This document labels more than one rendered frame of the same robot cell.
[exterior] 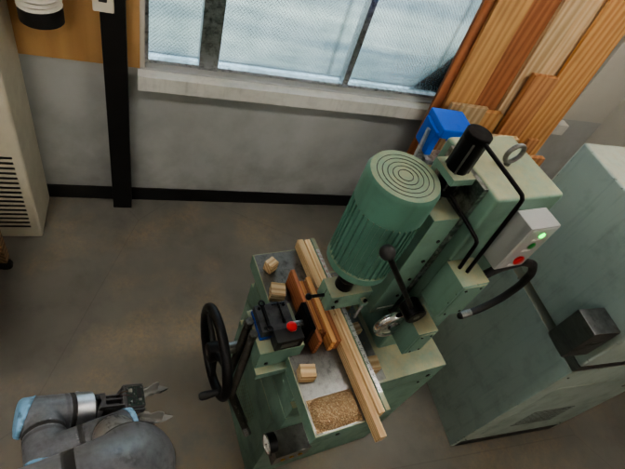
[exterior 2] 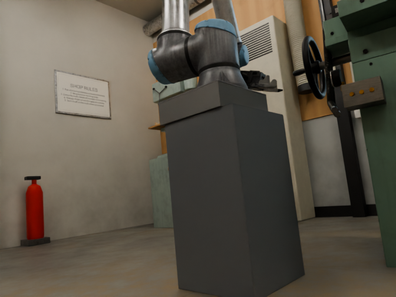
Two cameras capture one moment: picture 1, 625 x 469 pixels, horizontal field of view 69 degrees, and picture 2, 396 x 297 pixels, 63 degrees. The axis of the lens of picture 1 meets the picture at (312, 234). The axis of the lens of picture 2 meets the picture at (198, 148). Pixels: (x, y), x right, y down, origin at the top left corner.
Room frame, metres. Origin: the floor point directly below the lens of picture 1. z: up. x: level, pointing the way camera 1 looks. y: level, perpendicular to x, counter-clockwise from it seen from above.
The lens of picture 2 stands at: (-0.35, -1.03, 0.30)
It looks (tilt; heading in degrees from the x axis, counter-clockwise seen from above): 8 degrees up; 72
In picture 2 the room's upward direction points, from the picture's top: 6 degrees counter-clockwise
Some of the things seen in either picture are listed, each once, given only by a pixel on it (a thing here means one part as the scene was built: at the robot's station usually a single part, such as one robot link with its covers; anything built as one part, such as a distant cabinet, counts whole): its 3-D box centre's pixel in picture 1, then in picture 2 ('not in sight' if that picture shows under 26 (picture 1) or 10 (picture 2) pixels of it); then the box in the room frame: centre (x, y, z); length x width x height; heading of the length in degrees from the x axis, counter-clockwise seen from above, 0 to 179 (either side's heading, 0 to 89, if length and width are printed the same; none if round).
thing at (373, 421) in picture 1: (334, 328); not in sight; (0.78, -0.17, 0.92); 0.67 x 0.02 x 0.04; 38
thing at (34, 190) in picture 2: not in sight; (34, 210); (-0.88, 2.22, 0.30); 0.19 x 0.18 x 0.60; 120
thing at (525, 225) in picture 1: (519, 239); not in sight; (0.91, -0.48, 1.40); 0.10 x 0.06 x 0.16; 128
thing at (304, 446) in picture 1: (286, 444); (362, 94); (0.53, -0.19, 0.58); 0.12 x 0.08 x 0.08; 128
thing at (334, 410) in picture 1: (336, 408); not in sight; (0.55, -0.24, 0.92); 0.14 x 0.09 x 0.04; 128
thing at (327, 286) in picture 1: (344, 292); not in sight; (0.84, -0.15, 1.03); 0.14 x 0.07 x 0.09; 128
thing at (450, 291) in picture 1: (454, 288); not in sight; (0.84, -0.40, 1.22); 0.09 x 0.08 x 0.15; 128
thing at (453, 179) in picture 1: (461, 162); not in sight; (0.91, -0.25, 1.53); 0.08 x 0.08 x 0.17; 38
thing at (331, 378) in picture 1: (295, 336); (368, 34); (0.73, -0.07, 0.87); 0.61 x 0.30 x 0.06; 38
